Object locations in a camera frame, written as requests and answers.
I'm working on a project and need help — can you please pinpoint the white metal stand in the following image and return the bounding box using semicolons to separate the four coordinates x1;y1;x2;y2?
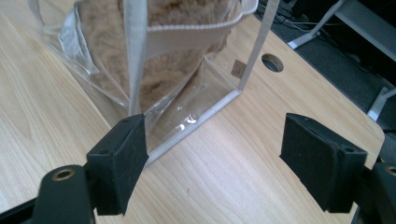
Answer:
287;0;396;122

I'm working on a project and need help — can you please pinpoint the bundle of floor cables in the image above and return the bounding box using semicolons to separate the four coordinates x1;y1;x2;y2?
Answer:
257;0;316;31

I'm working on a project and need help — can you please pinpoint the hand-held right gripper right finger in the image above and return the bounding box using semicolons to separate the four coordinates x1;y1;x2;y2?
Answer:
279;112;368;214

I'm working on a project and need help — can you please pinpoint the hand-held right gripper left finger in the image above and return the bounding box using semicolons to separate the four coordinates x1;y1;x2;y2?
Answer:
86;113;149;217

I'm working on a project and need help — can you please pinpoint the brown teddy bear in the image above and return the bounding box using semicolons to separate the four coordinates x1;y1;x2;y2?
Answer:
76;0;244;114

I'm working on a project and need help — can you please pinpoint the clear plastic bag white trim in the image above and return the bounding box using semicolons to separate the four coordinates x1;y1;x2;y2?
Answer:
29;0;281;166

